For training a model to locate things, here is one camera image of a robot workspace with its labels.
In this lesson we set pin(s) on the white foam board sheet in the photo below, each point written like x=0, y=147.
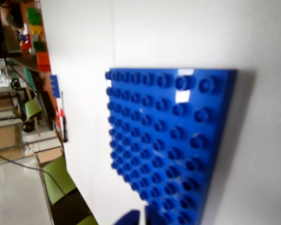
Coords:
x=84, y=70
x=260, y=47

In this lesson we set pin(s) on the blue 8x8 studded baseplate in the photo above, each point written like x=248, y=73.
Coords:
x=168, y=131

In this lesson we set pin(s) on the green toy brick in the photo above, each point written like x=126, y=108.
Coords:
x=40, y=46
x=34, y=16

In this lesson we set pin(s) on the orange stacked toy bricks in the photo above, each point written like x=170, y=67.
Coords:
x=43, y=61

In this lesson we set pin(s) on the red toy brick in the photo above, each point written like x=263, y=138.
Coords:
x=26, y=45

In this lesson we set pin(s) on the blue toy brick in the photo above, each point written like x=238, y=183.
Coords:
x=56, y=86

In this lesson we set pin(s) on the yellow toy brick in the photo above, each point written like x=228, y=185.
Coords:
x=36, y=29

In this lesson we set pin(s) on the green seat chair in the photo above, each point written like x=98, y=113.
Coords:
x=58, y=178
x=89, y=220
x=32, y=109

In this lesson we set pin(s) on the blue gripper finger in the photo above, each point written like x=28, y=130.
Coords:
x=152, y=216
x=131, y=218

